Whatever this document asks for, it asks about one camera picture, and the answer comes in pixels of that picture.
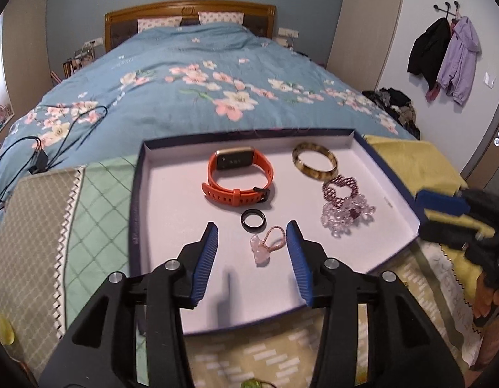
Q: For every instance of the beige mint checked cloth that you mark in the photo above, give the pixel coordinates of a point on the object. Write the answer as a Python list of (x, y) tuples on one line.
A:
[(100, 230)]

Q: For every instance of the beige wardrobe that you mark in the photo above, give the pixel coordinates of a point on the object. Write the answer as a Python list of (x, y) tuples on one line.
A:
[(27, 48), (366, 20)]

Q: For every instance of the black jacket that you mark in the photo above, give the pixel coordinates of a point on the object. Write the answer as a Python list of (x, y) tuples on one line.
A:
[(429, 52)]

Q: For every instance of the yellow blanket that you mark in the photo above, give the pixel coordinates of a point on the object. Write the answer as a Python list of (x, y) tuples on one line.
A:
[(415, 161)]

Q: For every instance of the white wall switch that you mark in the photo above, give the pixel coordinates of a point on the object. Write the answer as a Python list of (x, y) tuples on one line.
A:
[(490, 79)]

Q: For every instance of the white wall socket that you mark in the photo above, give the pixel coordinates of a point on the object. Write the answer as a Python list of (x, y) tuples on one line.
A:
[(287, 32), (92, 42)]

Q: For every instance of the person's right hand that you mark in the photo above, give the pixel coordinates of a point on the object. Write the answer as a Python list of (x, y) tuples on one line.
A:
[(486, 299)]

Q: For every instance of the wooden bed headboard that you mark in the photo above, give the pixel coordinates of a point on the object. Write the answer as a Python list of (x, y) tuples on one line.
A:
[(152, 10)]

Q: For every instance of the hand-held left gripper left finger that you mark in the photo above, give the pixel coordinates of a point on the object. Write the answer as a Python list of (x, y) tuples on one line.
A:
[(205, 262)]

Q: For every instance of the navy box tray white inside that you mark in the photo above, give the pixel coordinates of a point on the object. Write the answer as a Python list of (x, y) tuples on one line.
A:
[(185, 194)]

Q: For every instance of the white dotted pillow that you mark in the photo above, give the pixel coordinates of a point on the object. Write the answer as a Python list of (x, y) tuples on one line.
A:
[(221, 17), (158, 24)]

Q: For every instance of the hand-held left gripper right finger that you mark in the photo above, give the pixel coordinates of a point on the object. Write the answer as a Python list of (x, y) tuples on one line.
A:
[(300, 266)]

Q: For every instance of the purple jacket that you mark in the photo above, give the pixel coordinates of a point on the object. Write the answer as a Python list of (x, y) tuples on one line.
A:
[(459, 60)]

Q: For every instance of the black wall coat rack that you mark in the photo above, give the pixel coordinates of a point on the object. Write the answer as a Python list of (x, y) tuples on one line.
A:
[(447, 8)]

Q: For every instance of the bedside clutter of bottles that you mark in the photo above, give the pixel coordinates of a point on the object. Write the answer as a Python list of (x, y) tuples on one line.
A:
[(73, 64)]

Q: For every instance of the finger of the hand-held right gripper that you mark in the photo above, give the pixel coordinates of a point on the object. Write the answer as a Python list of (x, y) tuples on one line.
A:
[(439, 232), (439, 203)]

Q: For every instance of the room door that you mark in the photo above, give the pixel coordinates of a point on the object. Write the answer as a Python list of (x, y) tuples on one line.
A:
[(492, 157)]

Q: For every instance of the pile of dark clothes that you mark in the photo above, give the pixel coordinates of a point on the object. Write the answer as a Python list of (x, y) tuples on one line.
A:
[(395, 105)]

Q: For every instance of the small pink fan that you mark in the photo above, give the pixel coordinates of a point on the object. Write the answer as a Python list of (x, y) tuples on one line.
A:
[(0, 112)]

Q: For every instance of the amber bangle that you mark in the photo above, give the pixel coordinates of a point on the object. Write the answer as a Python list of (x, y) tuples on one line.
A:
[(314, 174)]

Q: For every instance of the blue floral duvet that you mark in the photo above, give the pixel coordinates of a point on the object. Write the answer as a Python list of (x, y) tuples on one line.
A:
[(172, 101)]

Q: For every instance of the olive dash patterned tablecloth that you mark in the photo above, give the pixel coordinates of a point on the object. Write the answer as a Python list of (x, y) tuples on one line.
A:
[(265, 355)]

